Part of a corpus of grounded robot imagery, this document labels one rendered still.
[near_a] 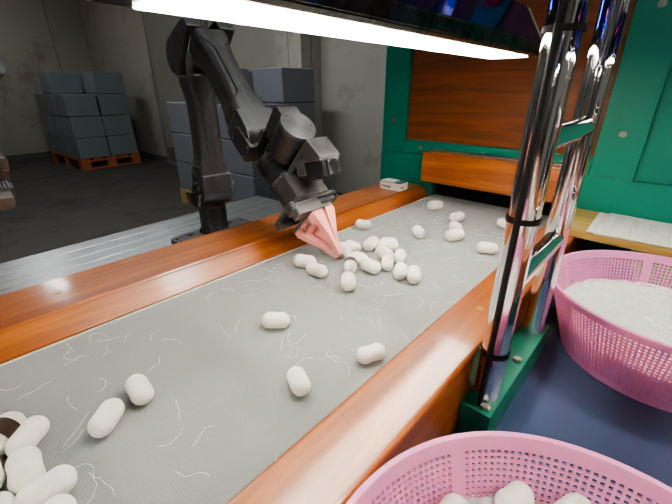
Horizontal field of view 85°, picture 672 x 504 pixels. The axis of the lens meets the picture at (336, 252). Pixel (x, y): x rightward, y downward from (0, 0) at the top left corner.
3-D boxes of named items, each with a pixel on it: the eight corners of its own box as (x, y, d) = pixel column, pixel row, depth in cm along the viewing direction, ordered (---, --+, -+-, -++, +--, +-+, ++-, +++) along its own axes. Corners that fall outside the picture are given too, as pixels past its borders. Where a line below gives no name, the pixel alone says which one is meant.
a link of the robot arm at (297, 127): (331, 136, 57) (294, 81, 60) (285, 141, 52) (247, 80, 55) (304, 184, 66) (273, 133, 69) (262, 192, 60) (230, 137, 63)
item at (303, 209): (359, 240, 58) (326, 194, 60) (328, 254, 53) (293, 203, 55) (338, 262, 62) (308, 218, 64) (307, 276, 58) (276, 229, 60)
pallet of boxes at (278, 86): (318, 205, 343) (315, 68, 297) (256, 226, 291) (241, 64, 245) (243, 187, 406) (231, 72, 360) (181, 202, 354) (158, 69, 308)
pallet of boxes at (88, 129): (141, 162, 543) (122, 72, 494) (83, 171, 488) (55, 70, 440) (108, 154, 609) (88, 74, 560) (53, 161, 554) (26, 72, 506)
